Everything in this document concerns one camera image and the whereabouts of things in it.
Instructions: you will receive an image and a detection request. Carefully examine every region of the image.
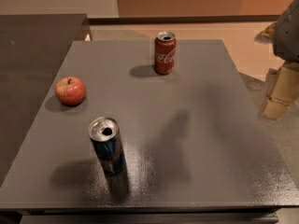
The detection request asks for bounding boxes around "red apple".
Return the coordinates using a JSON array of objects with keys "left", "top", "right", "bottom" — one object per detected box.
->
[{"left": 54, "top": 77, "right": 86, "bottom": 105}]

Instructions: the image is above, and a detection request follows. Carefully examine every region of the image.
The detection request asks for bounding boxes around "blue silver redbull can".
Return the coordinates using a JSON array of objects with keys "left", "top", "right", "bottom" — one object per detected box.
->
[{"left": 88, "top": 117, "right": 125, "bottom": 175}]

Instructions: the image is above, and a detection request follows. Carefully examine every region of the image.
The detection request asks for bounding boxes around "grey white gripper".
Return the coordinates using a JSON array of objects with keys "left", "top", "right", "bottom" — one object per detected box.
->
[{"left": 261, "top": 0, "right": 299, "bottom": 119}]

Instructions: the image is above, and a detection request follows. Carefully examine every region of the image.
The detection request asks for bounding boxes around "red coke can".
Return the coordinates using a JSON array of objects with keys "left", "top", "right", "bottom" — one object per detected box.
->
[{"left": 154, "top": 31, "right": 177, "bottom": 75}]

